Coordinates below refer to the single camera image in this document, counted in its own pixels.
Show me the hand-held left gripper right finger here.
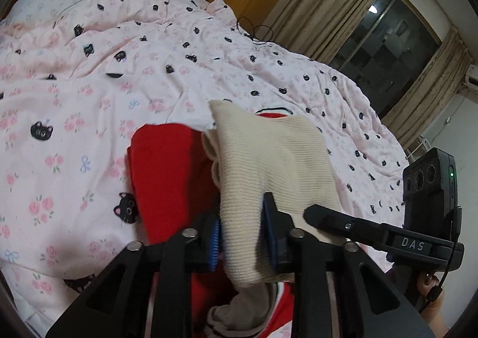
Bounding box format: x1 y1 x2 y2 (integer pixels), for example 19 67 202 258
262 192 436 338

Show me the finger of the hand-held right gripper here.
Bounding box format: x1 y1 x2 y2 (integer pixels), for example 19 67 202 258
303 204 393 251

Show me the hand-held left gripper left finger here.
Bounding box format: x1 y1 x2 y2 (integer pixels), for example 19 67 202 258
44 211 225 338

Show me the beige knit garment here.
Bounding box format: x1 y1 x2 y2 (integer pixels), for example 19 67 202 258
201 99 350 338

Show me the red garment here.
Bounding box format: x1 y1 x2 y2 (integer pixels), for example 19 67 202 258
126 108 299 338

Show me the person's right hand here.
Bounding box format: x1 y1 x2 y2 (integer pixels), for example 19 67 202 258
411 271 447 329

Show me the white shelf rack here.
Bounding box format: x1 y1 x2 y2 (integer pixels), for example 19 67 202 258
405 138 432 161

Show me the beige curtain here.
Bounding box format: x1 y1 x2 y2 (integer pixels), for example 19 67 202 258
379 26 469 146
263 0 398 64

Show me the white air conditioner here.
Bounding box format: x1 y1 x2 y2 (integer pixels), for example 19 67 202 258
463 65 478 89

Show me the dark window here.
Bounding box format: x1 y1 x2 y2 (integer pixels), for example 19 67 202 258
329 0 443 118

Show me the cat and flower printed blanket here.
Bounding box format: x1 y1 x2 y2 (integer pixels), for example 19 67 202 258
0 0 409 335

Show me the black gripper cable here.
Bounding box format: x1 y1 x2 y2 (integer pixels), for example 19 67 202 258
418 205 464 314

